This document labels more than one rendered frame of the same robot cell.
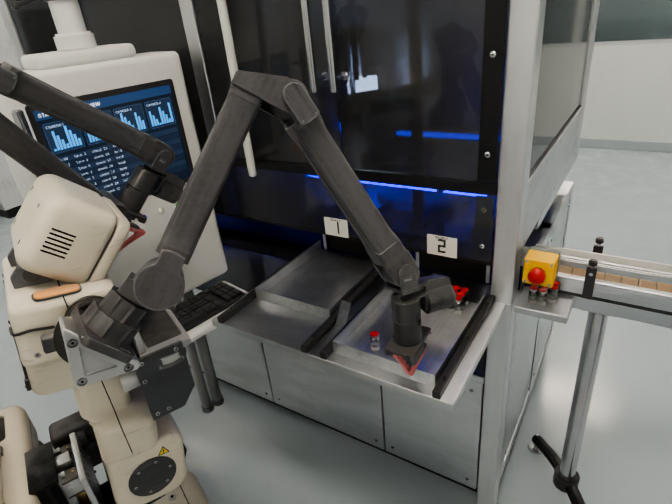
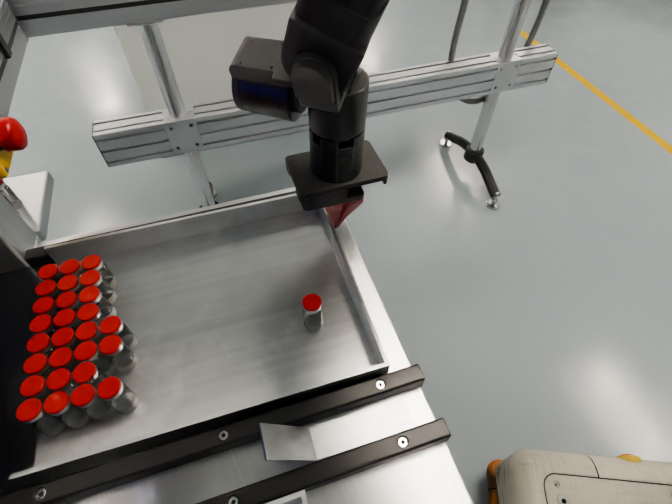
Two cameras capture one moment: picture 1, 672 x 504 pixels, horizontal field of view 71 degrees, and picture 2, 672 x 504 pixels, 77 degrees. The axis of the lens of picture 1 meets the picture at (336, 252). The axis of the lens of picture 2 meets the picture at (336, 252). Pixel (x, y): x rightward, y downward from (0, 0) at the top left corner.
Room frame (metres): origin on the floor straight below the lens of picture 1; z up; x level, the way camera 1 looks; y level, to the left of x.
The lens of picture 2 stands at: (1.08, 0.09, 1.31)
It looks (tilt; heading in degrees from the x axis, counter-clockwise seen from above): 52 degrees down; 217
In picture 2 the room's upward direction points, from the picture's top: straight up
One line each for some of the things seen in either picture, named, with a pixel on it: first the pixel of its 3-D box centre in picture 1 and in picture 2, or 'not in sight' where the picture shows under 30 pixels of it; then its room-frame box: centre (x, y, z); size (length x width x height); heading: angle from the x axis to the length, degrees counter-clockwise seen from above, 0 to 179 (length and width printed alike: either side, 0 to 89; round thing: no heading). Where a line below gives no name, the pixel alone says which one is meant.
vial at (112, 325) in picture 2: not in sight; (119, 334); (1.05, -0.22, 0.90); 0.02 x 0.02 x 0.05
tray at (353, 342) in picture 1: (412, 322); (203, 308); (0.97, -0.17, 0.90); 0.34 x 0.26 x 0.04; 144
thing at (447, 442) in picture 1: (315, 278); not in sight; (2.03, 0.11, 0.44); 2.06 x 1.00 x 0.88; 55
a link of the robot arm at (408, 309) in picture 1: (408, 305); (331, 100); (0.79, -0.13, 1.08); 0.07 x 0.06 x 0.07; 108
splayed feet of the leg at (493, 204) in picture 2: not in sight; (471, 161); (-0.48, -0.33, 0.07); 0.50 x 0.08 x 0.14; 55
